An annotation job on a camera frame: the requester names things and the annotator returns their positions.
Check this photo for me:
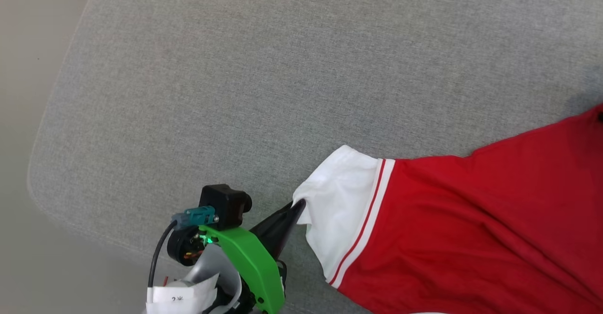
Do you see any white paper label tag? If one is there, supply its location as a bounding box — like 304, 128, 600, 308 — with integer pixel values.
145, 274, 220, 314

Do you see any thin black camera cable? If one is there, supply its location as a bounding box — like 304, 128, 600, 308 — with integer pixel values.
147, 220, 179, 289

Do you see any red garment with white trim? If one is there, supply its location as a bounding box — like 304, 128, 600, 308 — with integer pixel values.
292, 103, 603, 314

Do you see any grey fabric sofa cushion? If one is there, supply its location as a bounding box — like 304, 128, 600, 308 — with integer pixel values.
27, 0, 603, 314

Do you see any teal cable connector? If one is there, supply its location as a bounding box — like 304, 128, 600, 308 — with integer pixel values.
171, 206, 220, 230

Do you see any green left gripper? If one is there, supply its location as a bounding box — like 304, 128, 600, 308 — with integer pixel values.
167, 199, 307, 314

